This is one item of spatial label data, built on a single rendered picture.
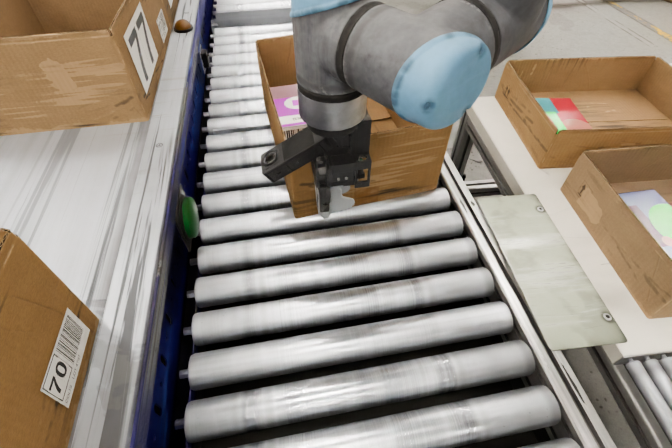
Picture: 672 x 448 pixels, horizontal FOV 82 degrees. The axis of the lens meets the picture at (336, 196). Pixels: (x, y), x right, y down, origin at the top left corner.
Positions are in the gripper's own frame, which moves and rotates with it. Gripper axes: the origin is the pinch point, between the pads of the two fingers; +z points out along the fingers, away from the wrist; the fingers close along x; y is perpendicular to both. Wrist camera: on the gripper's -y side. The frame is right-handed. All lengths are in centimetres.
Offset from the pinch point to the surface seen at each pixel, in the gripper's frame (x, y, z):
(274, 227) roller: 3.5, -8.5, 6.7
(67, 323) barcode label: -21.8, -28.6, -13.7
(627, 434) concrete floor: -32, 84, 80
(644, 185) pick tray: -1, 65, 4
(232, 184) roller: 16.5, -16.3, 6.7
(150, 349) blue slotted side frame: -22.8, -22.7, -7.0
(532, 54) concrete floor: 187, 177, 80
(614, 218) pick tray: -11.1, 47.4, -1.5
